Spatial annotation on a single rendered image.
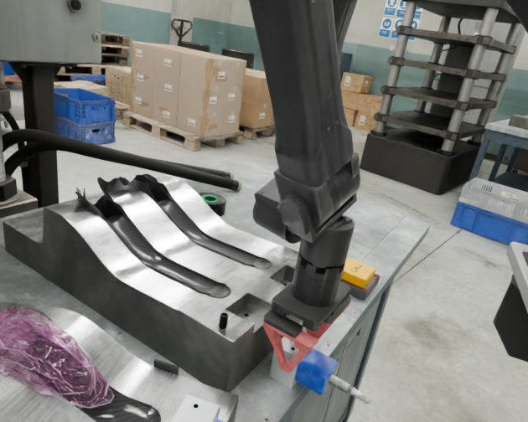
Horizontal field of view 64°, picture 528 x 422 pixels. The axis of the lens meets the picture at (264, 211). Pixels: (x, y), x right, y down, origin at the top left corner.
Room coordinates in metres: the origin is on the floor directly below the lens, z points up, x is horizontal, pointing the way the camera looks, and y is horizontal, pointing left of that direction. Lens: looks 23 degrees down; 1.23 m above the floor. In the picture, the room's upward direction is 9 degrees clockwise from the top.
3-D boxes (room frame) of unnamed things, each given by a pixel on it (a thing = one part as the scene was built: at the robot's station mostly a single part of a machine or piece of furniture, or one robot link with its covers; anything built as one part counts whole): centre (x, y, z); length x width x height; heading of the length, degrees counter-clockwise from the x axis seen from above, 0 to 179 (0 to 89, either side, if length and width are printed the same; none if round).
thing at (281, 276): (0.56, -0.06, 0.87); 0.05 x 0.05 x 0.04; 61
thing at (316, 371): (0.43, -0.11, 0.83); 0.13 x 0.05 x 0.05; 60
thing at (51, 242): (0.63, 0.16, 0.87); 0.50 x 0.26 x 0.14; 61
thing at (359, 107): (7.30, -1.35, 0.42); 0.86 x 0.33 x 0.83; 53
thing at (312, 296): (0.45, -0.08, 0.96); 0.10 x 0.07 x 0.07; 151
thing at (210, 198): (0.95, 0.14, 0.82); 0.08 x 0.08 x 0.04
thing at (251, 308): (0.46, 0.00, 0.87); 0.05 x 0.05 x 0.04; 61
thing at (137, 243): (0.61, 0.16, 0.92); 0.35 x 0.16 x 0.09; 61
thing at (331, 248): (0.45, -0.07, 1.02); 0.07 x 0.06 x 0.07; 49
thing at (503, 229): (3.26, -1.90, 0.11); 0.61 x 0.41 x 0.22; 53
